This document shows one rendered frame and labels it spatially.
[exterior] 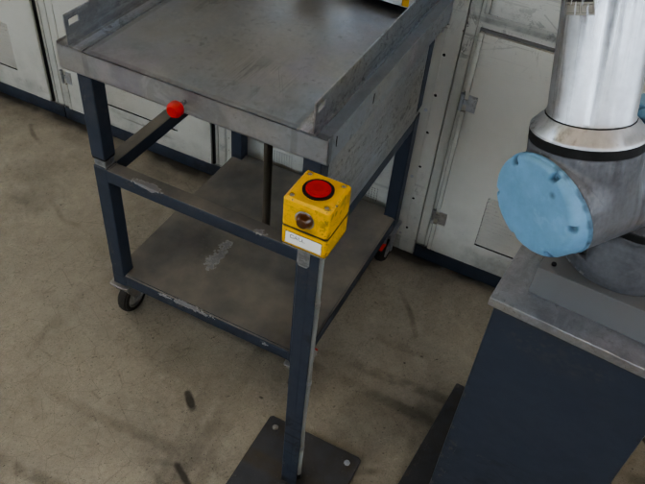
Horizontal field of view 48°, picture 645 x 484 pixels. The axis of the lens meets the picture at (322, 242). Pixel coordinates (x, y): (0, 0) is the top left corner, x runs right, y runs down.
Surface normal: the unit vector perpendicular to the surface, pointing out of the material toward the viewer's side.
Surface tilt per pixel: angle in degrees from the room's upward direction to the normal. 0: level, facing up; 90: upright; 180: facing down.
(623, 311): 90
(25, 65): 91
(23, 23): 90
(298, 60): 0
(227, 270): 0
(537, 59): 90
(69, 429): 0
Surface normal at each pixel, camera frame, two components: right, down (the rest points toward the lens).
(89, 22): 0.89, 0.36
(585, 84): -0.53, 0.44
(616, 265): -0.47, 0.23
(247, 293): 0.07, -0.72
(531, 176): -0.86, 0.34
